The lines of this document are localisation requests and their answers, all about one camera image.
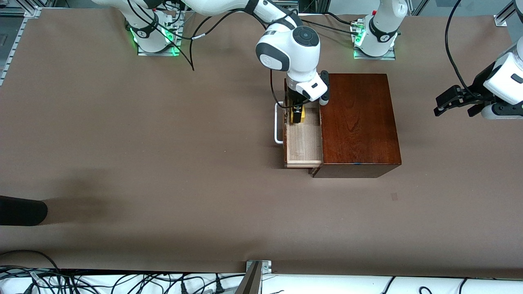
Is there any white metal drawer handle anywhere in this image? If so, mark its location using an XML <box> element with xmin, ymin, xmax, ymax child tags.
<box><xmin>275</xmin><ymin>102</ymin><xmax>286</xmax><ymax>145</ymax></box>

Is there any wooden drawer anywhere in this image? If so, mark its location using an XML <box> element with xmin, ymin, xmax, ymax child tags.
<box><xmin>284</xmin><ymin>80</ymin><xmax>323</xmax><ymax>169</ymax></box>

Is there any dark wooden drawer cabinet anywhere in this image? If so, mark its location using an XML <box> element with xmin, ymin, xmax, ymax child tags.
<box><xmin>313</xmin><ymin>73</ymin><xmax>402</xmax><ymax>178</ymax></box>

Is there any brown paper table cover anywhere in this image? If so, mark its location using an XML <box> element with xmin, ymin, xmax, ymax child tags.
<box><xmin>0</xmin><ymin>7</ymin><xmax>523</xmax><ymax>279</ymax></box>

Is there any aluminium profile bar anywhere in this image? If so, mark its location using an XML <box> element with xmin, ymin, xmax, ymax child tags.
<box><xmin>234</xmin><ymin>261</ymin><xmax>263</xmax><ymax>294</ymax></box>

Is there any black cylinder object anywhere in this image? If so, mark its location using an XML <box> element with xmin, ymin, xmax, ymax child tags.
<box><xmin>0</xmin><ymin>195</ymin><xmax>48</xmax><ymax>226</ymax></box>

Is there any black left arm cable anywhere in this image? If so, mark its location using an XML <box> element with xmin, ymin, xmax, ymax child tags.
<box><xmin>445</xmin><ymin>0</ymin><xmax>474</xmax><ymax>98</ymax></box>

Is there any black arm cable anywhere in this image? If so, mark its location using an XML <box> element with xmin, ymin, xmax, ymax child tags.
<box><xmin>127</xmin><ymin>0</ymin><xmax>301</xmax><ymax>110</ymax></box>
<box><xmin>445</xmin><ymin>0</ymin><xmax>474</xmax><ymax>98</ymax></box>

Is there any aluminium frame corner bracket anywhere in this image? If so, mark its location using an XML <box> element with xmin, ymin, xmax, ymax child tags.
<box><xmin>494</xmin><ymin>0</ymin><xmax>523</xmax><ymax>27</ymax></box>

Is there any black base power cable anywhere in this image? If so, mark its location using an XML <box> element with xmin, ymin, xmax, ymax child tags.
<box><xmin>300</xmin><ymin>11</ymin><xmax>364</xmax><ymax>35</ymax></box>

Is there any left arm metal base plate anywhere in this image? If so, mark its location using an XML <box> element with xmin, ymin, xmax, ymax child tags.
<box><xmin>353</xmin><ymin>46</ymin><xmax>396</xmax><ymax>61</ymax></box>

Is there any aluminium frame equipment rack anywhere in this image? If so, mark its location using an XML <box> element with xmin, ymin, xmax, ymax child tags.
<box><xmin>282</xmin><ymin>0</ymin><xmax>327</xmax><ymax>13</ymax></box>

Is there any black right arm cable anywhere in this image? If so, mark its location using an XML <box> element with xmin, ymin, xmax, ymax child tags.
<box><xmin>127</xmin><ymin>0</ymin><xmax>301</xmax><ymax>110</ymax></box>

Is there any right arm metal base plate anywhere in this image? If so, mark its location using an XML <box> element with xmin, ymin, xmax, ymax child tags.
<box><xmin>137</xmin><ymin>11</ymin><xmax>183</xmax><ymax>57</ymax></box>

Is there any small metal corner bracket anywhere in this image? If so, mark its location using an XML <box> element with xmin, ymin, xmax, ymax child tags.
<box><xmin>246</xmin><ymin>260</ymin><xmax>272</xmax><ymax>275</ymax></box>

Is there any perforated aluminium edge rail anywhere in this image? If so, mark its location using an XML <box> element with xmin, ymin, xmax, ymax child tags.
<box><xmin>0</xmin><ymin>5</ymin><xmax>41</xmax><ymax>86</ymax></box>

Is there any black looping floor cable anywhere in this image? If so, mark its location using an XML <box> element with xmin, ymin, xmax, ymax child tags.
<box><xmin>0</xmin><ymin>249</ymin><xmax>63</xmax><ymax>294</ymax></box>

